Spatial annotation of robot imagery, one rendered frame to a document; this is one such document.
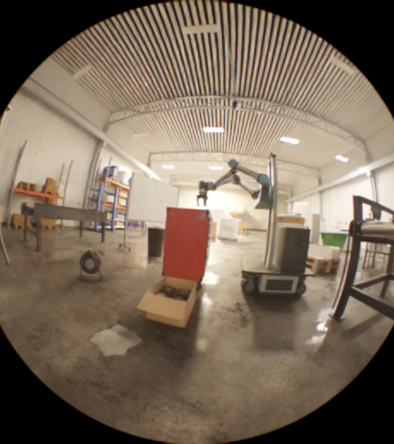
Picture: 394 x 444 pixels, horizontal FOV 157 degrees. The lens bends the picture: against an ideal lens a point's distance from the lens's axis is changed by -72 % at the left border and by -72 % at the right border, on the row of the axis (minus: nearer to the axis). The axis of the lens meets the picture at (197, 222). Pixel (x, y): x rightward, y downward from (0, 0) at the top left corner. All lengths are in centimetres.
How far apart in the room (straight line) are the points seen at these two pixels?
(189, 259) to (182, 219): 44
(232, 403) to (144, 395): 39
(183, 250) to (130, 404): 140
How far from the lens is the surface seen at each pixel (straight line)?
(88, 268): 189
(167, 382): 87
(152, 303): 106
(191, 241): 151
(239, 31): 785
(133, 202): 374
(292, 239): 177
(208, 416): 81
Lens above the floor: 78
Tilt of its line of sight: 1 degrees up
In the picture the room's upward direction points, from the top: 5 degrees clockwise
